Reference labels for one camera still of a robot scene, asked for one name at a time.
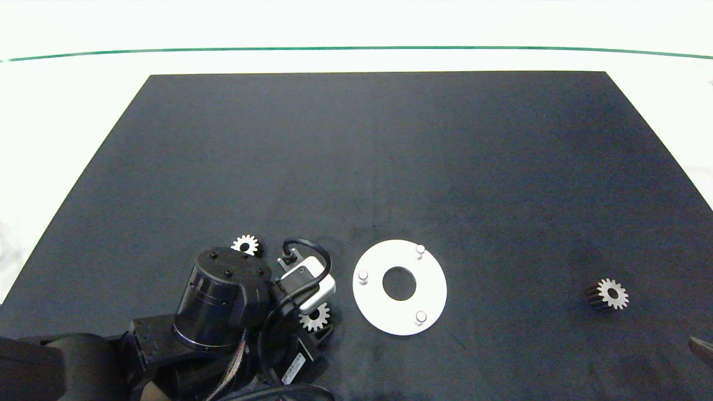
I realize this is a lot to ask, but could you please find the dark rectangular work mat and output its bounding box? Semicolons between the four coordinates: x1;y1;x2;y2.
0;71;713;401

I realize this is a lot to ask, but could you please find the round white pinned carrier plate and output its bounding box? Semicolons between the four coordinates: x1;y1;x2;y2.
352;239;448;336

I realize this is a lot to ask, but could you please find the small steel planetary gear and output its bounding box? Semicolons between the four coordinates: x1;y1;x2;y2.
231;234;262;258
299;302;331;332
584;278;630;311

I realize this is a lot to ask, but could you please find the braided arm wire bundle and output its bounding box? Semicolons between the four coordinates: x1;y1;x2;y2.
206;329;249;401

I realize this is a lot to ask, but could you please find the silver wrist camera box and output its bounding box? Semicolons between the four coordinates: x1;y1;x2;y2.
277;256;336;315

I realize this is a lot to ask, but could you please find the black camera cable loop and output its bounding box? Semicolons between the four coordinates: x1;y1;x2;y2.
257;238;333;390

